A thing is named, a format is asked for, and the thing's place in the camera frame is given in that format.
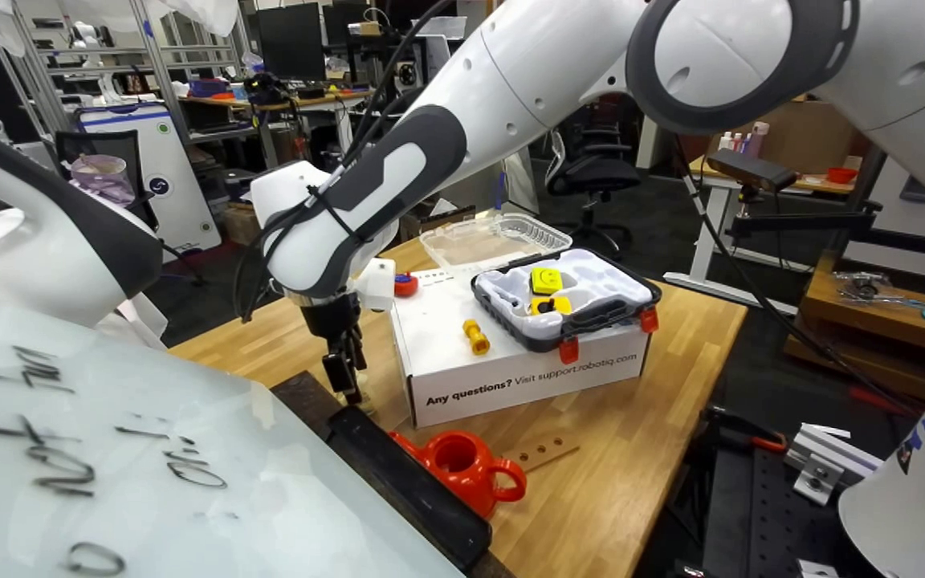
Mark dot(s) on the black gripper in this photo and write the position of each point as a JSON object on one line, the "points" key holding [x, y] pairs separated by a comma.
{"points": [[335, 326]]}

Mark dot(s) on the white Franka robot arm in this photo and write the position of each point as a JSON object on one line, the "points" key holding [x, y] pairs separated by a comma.
{"points": [[546, 76]]}

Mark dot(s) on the red and blue cap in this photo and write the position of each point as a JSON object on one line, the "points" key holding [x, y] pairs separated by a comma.
{"points": [[410, 286]]}

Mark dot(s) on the white Lean Robotics cardboard box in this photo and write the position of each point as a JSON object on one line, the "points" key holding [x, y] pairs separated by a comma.
{"points": [[462, 374]]}

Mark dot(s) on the yellow cylinder toy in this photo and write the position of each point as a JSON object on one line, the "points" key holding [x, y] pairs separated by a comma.
{"points": [[477, 339]]}

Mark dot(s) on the red watering can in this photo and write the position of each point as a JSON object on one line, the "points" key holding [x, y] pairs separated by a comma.
{"points": [[462, 465]]}

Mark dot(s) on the small brown cardboard box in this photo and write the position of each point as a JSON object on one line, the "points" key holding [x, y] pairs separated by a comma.
{"points": [[237, 225]]}

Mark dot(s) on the glass whiteboard with writing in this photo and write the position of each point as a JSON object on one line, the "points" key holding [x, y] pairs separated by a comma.
{"points": [[160, 471]]}

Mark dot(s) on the wooden block with holes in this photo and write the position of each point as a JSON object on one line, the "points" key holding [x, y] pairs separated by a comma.
{"points": [[546, 450]]}

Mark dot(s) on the yellow smiley cube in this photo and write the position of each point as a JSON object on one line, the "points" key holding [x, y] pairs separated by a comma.
{"points": [[546, 281]]}

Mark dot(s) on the yellow cup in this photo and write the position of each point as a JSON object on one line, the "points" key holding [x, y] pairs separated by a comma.
{"points": [[560, 306]]}

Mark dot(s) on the white machine with blue logo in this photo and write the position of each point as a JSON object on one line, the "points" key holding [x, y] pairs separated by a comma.
{"points": [[177, 203]]}

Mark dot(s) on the purple cloth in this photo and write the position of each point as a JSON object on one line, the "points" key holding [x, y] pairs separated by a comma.
{"points": [[104, 176]]}

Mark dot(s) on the black office chair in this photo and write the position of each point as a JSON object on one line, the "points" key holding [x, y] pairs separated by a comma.
{"points": [[591, 179]]}

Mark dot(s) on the white curved machine housing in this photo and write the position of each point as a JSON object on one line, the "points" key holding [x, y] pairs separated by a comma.
{"points": [[46, 259]]}

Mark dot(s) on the black computer monitor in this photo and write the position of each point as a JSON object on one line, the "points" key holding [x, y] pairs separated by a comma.
{"points": [[291, 42]]}

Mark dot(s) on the black chair under purple cloth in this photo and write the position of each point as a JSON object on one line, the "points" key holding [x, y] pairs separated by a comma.
{"points": [[77, 146]]}

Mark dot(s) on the white legged wooden desk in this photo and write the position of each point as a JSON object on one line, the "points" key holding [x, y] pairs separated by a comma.
{"points": [[715, 225]]}

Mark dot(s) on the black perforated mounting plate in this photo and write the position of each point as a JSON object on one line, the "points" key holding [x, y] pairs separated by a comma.
{"points": [[751, 523]]}

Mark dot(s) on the black flat device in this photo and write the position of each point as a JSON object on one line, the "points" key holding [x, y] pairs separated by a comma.
{"points": [[751, 171]]}

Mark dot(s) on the large brown cardboard box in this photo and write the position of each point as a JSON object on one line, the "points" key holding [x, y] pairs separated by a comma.
{"points": [[793, 139]]}

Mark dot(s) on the grey metal parts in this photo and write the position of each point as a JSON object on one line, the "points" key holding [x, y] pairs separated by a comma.
{"points": [[864, 286]]}

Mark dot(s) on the wooden shelf unit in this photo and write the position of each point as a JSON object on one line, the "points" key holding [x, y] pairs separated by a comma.
{"points": [[869, 322]]}

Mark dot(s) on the small red container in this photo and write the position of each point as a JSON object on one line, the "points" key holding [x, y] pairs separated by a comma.
{"points": [[841, 174]]}

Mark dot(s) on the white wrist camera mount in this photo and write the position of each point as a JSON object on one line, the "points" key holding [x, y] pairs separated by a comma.
{"points": [[377, 282]]}

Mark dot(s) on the silver aluminium bracket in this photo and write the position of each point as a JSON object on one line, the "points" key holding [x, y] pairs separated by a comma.
{"points": [[825, 459]]}

